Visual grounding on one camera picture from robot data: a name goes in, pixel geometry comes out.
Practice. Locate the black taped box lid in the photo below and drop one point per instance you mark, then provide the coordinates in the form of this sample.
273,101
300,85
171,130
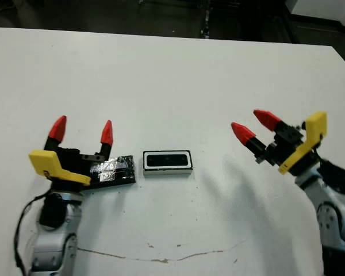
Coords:
118,172

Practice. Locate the black camera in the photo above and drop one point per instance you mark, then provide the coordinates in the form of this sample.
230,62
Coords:
166,160

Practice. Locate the white camera box base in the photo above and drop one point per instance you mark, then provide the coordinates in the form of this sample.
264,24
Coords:
166,172

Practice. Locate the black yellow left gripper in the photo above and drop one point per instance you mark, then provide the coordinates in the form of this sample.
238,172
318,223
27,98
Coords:
69,164

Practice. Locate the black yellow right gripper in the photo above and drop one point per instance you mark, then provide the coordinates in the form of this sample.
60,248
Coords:
287,146

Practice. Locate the black metal pole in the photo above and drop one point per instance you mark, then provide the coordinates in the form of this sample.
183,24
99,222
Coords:
206,20

